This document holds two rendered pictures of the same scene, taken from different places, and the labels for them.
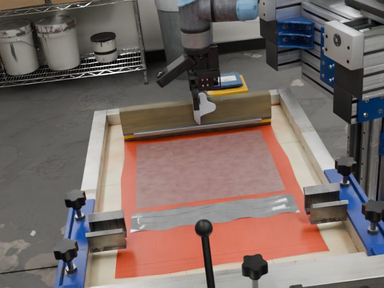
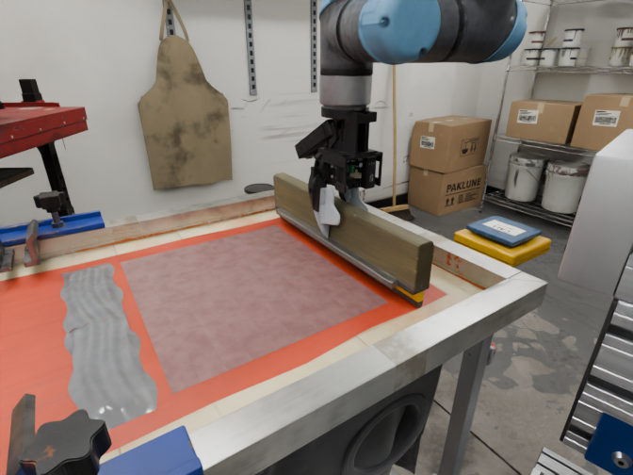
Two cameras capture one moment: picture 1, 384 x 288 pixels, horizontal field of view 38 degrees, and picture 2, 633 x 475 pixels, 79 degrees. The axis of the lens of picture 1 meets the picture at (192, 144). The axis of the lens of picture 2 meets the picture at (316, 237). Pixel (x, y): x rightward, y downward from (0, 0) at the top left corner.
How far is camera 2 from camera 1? 1.20 m
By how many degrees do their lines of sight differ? 52
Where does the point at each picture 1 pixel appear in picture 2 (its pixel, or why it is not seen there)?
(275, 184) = (195, 371)
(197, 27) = (326, 62)
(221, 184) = (188, 309)
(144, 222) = (82, 274)
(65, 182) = not seen: hidden behind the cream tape
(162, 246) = (18, 303)
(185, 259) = not seen: outside the picture
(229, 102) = (362, 224)
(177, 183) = (186, 272)
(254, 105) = (392, 253)
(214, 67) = (349, 152)
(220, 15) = (346, 40)
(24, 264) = not seen: hidden behind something
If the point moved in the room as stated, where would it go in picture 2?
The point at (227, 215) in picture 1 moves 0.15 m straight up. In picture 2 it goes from (83, 339) to (46, 225)
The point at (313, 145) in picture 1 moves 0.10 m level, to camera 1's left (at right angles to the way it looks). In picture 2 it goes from (324, 377) to (277, 322)
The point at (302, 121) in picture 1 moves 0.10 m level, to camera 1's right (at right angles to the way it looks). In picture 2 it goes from (424, 333) to (506, 393)
